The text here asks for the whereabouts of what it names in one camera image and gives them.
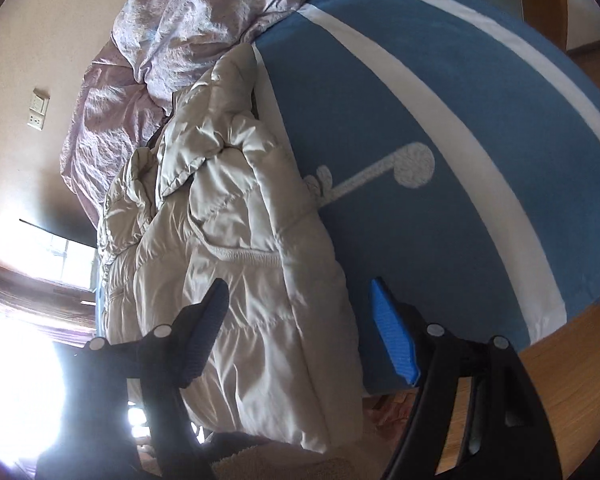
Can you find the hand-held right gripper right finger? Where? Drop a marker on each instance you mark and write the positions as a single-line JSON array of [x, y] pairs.
[[394, 335]]

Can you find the white wall socket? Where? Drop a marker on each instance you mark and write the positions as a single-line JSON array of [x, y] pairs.
[[35, 120]]

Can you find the purple floral duvet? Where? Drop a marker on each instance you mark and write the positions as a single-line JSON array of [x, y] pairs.
[[180, 25]]

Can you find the beige fleece cloth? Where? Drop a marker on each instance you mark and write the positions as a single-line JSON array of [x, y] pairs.
[[270, 462]]

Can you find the dark curtain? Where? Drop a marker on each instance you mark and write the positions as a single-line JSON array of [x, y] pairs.
[[35, 285]]

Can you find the blue white striped bed sheet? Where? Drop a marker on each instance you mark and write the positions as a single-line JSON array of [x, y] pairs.
[[430, 125]]

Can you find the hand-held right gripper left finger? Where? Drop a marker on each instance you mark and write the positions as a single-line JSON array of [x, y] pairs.
[[205, 332]]

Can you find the beige puffer jacket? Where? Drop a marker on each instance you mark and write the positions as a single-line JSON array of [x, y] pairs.
[[230, 210]]

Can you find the white wall switch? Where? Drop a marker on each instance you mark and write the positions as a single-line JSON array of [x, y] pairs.
[[39, 103]]

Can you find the window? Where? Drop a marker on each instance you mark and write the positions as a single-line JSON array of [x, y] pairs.
[[72, 260]]

